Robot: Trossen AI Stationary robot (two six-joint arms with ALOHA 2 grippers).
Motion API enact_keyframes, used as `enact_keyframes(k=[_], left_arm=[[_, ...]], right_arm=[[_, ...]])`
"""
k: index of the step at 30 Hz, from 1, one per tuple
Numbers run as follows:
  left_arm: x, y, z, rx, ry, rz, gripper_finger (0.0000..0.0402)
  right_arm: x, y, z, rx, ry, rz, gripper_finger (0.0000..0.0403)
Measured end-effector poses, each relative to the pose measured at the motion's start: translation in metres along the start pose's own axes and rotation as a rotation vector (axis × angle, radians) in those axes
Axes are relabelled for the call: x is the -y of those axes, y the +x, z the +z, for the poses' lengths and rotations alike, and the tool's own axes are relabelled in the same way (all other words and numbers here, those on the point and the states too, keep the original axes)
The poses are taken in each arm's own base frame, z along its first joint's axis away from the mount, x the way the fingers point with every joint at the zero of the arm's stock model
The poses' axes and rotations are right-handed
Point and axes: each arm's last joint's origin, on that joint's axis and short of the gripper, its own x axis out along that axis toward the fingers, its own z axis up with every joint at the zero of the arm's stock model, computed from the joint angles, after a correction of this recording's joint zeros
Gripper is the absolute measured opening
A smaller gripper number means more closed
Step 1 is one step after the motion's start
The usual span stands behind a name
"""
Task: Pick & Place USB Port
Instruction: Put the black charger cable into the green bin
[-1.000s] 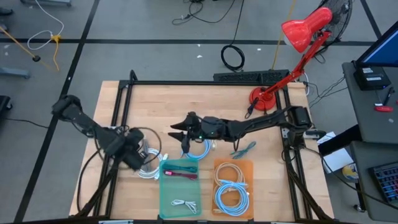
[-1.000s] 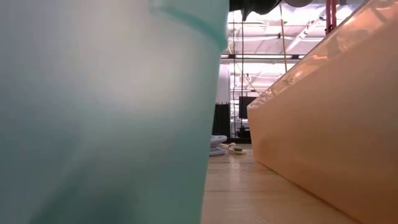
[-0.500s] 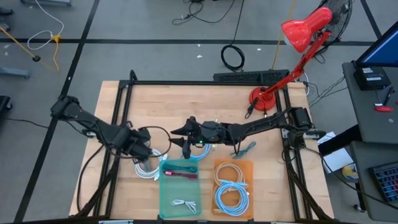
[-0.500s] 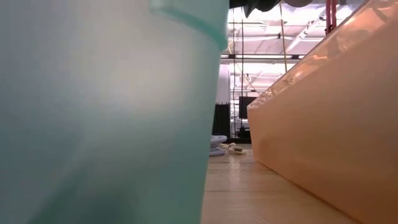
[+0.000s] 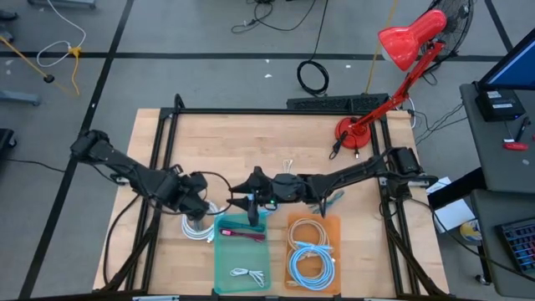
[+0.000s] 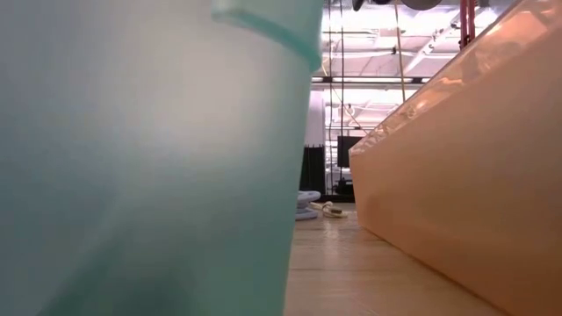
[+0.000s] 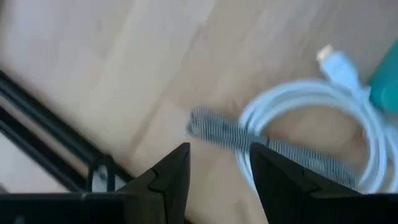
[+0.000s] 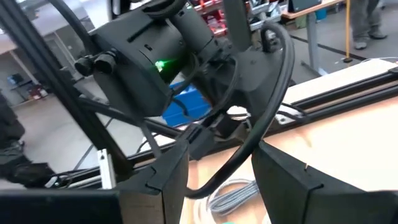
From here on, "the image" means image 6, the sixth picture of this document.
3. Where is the light blue cable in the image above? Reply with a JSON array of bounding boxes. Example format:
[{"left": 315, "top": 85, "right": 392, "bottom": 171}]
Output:
[{"left": 294, "top": 190, "right": 322, "bottom": 222}]

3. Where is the cream USB cable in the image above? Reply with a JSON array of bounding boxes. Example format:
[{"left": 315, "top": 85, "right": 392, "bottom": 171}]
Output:
[{"left": 309, "top": 200, "right": 349, "bottom": 219}]

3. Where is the orange translucent plastic bin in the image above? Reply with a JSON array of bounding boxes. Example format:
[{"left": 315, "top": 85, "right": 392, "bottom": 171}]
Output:
[{"left": 349, "top": 0, "right": 562, "bottom": 316}]

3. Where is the black partition panel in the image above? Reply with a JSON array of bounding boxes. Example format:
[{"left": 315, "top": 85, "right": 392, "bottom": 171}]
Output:
[{"left": 300, "top": 146, "right": 326, "bottom": 197}]

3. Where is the black background screen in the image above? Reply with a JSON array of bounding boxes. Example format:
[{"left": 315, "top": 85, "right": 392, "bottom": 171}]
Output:
[{"left": 336, "top": 135, "right": 364, "bottom": 169}]

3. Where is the thin yellow hanging cable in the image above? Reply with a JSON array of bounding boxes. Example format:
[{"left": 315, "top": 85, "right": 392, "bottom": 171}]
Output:
[{"left": 393, "top": 0, "right": 407, "bottom": 104}]

